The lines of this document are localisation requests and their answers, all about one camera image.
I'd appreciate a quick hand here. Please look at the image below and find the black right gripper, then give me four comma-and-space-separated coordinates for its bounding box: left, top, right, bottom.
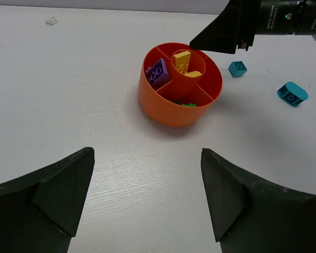
189, 0, 316, 54

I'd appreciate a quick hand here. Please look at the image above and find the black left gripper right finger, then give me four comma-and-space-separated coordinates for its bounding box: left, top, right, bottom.
201, 148, 316, 252

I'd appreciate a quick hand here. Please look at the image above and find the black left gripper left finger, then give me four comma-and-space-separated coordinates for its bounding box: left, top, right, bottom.
0, 147, 95, 252

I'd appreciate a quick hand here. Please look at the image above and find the teal square lego brick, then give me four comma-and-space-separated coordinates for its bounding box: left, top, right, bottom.
228, 61, 248, 77

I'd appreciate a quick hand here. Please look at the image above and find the yellow 2x3 lego brick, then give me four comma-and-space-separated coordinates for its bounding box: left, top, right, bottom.
172, 51, 202, 77

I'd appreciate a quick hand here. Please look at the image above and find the teal rounded lego brick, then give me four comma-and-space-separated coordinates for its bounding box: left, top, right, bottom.
277, 81, 309, 107

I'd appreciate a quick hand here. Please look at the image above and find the green square lego brick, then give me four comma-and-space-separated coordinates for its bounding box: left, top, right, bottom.
170, 100, 197, 108

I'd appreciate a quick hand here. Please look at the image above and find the purple 2x2 lego brick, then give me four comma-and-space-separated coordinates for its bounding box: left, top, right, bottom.
145, 58, 170, 85

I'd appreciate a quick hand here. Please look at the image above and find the orange round divided container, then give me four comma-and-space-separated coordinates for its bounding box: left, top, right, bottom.
138, 43, 223, 127

